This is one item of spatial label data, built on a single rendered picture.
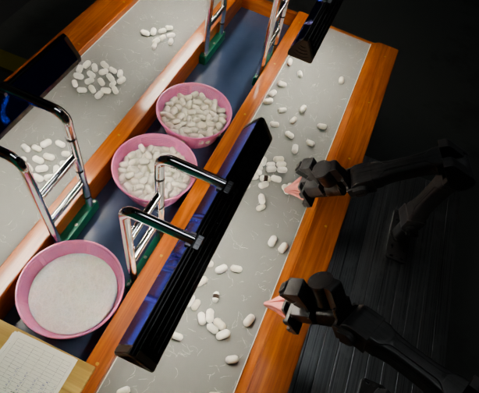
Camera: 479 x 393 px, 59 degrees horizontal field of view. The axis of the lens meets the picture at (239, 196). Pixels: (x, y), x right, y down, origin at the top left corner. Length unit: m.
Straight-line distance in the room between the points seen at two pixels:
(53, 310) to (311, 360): 0.71
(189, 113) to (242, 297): 0.69
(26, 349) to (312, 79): 1.35
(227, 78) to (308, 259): 0.86
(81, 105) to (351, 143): 0.95
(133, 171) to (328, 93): 0.83
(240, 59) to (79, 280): 1.13
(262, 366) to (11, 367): 0.59
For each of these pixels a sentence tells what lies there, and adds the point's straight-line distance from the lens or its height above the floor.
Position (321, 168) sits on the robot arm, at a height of 0.96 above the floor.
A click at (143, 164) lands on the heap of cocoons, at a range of 1.43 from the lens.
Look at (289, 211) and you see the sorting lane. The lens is 1.37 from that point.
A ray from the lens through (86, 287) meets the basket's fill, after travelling 1.24.
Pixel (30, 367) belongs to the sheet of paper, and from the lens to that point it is 1.16.
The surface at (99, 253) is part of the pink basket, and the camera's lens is 1.26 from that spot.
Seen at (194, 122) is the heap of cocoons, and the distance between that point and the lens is 1.53.
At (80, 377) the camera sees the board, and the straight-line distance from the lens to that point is 1.13.
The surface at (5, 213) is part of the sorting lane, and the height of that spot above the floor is 0.74.
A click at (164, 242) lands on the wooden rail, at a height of 0.76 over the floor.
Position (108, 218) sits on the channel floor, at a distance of 1.39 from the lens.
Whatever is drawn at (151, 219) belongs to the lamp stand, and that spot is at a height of 1.12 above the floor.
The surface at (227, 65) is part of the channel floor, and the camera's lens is 1.86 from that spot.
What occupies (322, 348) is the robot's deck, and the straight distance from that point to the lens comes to 1.31.
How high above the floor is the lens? 1.87
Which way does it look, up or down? 56 degrees down
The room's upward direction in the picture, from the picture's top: 16 degrees clockwise
